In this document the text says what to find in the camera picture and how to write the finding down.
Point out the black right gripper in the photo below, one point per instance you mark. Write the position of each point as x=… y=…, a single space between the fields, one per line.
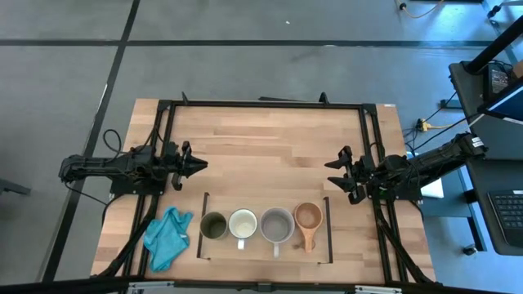
x=359 y=175

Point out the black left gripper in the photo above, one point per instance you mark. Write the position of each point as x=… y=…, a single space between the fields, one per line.
x=177 y=165

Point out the olive green cup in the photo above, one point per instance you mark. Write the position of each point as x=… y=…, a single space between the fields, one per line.
x=213 y=225

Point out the white enamel mug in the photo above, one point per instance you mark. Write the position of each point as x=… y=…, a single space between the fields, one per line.
x=242 y=224

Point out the grey ceramic mug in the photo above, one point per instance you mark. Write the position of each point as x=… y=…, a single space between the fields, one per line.
x=277 y=225

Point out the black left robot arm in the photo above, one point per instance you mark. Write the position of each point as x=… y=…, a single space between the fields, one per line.
x=110 y=167

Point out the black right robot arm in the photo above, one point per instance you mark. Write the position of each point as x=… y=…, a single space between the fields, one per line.
x=429 y=163

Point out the blue cloth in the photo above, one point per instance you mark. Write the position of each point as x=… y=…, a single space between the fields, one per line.
x=167 y=241

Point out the white box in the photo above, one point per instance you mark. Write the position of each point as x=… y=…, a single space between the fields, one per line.
x=435 y=190

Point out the yellow power strip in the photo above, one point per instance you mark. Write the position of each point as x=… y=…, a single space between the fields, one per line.
x=424 y=125

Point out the black desk with keyboard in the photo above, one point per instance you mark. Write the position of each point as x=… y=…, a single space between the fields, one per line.
x=484 y=212

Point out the black caster wheel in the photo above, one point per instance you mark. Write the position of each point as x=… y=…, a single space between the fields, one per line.
x=470 y=250

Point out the black desk with electronics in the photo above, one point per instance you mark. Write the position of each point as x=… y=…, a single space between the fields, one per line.
x=494 y=130

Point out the black keyboard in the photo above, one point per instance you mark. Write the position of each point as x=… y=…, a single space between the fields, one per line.
x=508 y=216

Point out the black crossbeam with silver brackets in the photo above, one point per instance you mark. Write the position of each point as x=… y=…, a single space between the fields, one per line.
x=61 y=286

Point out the monitor with blue screen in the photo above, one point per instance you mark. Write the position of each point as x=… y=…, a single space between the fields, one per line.
x=508 y=104

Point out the grey stand foot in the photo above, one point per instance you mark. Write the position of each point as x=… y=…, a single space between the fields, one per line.
x=14 y=188

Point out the black electronics box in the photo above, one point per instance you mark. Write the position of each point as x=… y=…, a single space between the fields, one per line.
x=497 y=79

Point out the black slanted pole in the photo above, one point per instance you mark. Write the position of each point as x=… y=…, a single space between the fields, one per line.
x=496 y=45

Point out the grey metal cart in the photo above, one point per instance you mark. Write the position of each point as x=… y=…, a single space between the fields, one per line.
x=502 y=24

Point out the black aluminium table frame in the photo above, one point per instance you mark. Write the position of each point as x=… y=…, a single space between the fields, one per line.
x=265 y=104

